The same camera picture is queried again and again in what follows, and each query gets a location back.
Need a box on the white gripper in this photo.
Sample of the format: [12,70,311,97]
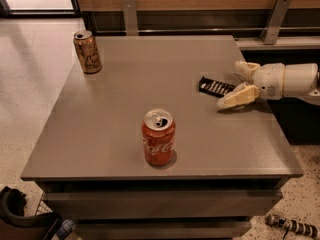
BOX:
[217,61,285,109]

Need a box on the black rxbar chocolate bar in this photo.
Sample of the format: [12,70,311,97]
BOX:
[198,77,235,98]

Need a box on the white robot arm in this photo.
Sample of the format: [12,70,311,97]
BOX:
[217,61,320,109]

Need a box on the black curved robot base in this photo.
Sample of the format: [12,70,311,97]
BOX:
[0,186,63,240]

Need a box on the red coca-cola can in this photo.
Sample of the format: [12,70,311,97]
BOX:
[142,109,176,166]

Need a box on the gold orange soda can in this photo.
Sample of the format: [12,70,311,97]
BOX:
[73,30,102,74]

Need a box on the grey cabinet upper drawer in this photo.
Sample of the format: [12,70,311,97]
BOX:
[44,190,282,220]

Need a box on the grey cabinet drawer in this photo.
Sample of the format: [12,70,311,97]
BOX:
[75,221,251,240]
[44,190,282,220]

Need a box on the grey cabinet lower drawer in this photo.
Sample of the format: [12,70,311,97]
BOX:
[75,221,251,240]

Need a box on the blue cap object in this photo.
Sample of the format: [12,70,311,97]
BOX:
[56,219,74,240]

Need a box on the right grey metal bracket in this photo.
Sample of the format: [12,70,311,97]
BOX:
[260,0,292,45]

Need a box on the grey metal bracket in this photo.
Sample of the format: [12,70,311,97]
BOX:
[260,0,292,45]
[122,0,138,36]

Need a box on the grey wall shelf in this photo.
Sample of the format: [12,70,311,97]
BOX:
[236,36,320,51]

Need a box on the left grey metal bracket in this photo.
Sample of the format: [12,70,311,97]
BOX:
[122,0,138,36]

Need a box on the black white striped handle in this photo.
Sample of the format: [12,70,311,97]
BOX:
[265,214,320,240]

